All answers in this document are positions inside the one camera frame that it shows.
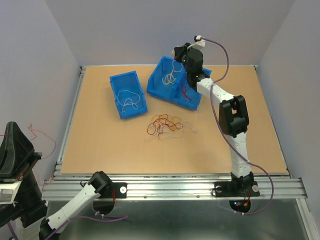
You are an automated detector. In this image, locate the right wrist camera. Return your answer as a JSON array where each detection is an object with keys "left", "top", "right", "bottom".
[{"left": 187, "top": 35, "right": 206, "bottom": 50}]

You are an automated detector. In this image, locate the white wire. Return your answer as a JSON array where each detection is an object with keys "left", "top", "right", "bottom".
[{"left": 116, "top": 89, "right": 142, "bottom": 115}]

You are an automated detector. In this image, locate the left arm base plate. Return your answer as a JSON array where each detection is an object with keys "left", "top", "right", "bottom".
[{"left": 100, "top": 182, "right": 128, "bottom": 199}]

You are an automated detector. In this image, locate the wire bundle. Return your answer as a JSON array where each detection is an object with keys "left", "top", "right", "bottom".
[{"left": 145, "top": 114, "right": 198, "bottom": 143}]

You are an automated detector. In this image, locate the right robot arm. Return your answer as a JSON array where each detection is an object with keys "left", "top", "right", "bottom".
[{"left": 174, "top": 42, "right": 260, "bottom": 197}]

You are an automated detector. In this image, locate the blue double-compartment bin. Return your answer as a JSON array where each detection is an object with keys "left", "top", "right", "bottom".
[{"left": 146, "top": 56, "right": 202, "bottom": 111}]

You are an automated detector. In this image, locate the small blue bin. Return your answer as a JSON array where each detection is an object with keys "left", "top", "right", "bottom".
[{"left": 109, "top": 71, "right": 148, "bottom": 120}]

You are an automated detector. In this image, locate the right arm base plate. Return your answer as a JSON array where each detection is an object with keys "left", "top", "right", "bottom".
[{"left": 211, "top": 181, "right": 260, "bottom": 198}]

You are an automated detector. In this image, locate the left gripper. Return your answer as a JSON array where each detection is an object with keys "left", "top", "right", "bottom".
[{"left": 0, "top": 117, "right": 46, "bottom": 207}]

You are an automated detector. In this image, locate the yellow wire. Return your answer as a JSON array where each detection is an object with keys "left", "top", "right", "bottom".
[{"left": 162, "top": 58, "right": 183, "bottom": 86}]

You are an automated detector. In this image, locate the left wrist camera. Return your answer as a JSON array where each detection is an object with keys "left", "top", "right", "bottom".
[{"left": 0, "top": 181, "right": 22, "bottom": 205}]

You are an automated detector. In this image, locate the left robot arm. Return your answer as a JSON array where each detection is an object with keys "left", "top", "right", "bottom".
[{"left": 0, "top": 121, "right": 112, "bottom": 240}]

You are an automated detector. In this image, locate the long red wire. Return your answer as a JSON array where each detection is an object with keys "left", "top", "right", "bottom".
[{"left": 179, "top": 77, "right": 195, "bottom": 102}]

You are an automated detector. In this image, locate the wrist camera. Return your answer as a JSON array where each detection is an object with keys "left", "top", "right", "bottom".
[
  {"left": 0, "top": 181, "right": 22, "bottom": 205},
  {"left": 187, "top": 35, "right": 206, "bottom": 50}
]

